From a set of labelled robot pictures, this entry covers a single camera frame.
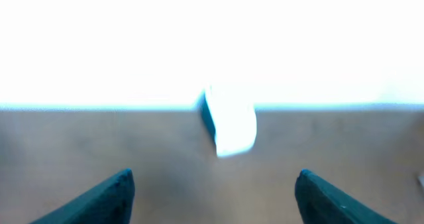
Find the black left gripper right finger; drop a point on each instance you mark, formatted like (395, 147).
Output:
(320, 202)

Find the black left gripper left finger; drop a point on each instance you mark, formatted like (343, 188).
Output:
(110, 201)

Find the white barcode scanner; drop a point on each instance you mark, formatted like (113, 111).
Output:
(229, 118)

